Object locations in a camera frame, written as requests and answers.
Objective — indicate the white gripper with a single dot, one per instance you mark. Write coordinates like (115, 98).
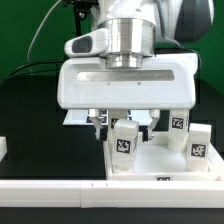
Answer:
(106, 71)

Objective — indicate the white square table top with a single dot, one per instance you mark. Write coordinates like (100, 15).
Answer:
(155, 161)

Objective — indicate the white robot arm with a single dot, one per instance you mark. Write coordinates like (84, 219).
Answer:
(161, 25)

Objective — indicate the white sheet with tags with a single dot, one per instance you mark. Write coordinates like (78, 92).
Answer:
(81, 117)

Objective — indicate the white block left edge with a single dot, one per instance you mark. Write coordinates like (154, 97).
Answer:
(3, 147)

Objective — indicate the white fence wall rail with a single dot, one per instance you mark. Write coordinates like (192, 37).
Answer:
(111, 193)

